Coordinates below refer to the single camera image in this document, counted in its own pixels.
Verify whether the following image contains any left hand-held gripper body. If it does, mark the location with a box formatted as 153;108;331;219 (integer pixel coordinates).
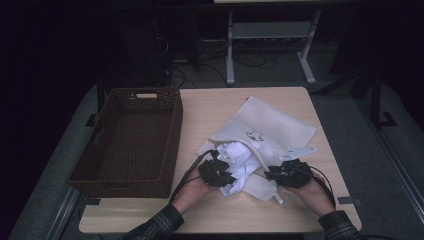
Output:
198;149;237;188

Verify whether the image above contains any black metal stand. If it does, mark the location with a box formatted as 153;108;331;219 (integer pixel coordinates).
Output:
351;66;398;129
84;74;108;128

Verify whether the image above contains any white metal rack stand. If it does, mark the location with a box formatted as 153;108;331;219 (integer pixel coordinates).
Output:
213;0;354;86

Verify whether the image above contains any white garment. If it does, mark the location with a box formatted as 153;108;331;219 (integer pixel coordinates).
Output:
218;141;264;198

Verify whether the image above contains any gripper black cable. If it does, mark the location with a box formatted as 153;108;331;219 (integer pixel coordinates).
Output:
169;149;219;204
308;164;337;208

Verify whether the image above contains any aluminium floor rail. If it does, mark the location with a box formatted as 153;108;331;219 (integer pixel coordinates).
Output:
44;186;84;240
353;96;424;216

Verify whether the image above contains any grey power strip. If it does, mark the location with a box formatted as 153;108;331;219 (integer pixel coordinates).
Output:
244;36;303;44

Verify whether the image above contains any black floor cable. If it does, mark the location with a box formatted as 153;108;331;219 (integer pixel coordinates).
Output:
233;49;278;70
168;63;231;88

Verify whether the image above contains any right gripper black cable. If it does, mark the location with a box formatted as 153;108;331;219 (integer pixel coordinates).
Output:
308;164;337;208

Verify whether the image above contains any person's right hand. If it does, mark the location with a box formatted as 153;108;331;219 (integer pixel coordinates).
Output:
285;175;335;218

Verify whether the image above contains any person's left hand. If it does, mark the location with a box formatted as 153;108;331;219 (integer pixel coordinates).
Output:
173;174;220;214

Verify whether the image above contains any brown woven basket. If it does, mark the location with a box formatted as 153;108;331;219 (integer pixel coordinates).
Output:
65;87;184;199

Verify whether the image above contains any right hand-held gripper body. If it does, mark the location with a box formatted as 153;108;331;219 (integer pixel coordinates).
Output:
275;146;317;190

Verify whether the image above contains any black table bracket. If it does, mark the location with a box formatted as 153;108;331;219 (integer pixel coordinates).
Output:
79;197;101;207

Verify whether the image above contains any grey tape strip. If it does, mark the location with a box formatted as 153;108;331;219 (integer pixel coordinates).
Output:
337;196;363;206

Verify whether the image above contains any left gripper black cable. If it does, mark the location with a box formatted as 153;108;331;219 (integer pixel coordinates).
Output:
169;149;219;204

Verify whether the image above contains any white zippered fabric bag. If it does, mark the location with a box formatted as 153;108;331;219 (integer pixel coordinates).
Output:
196;95;317;205

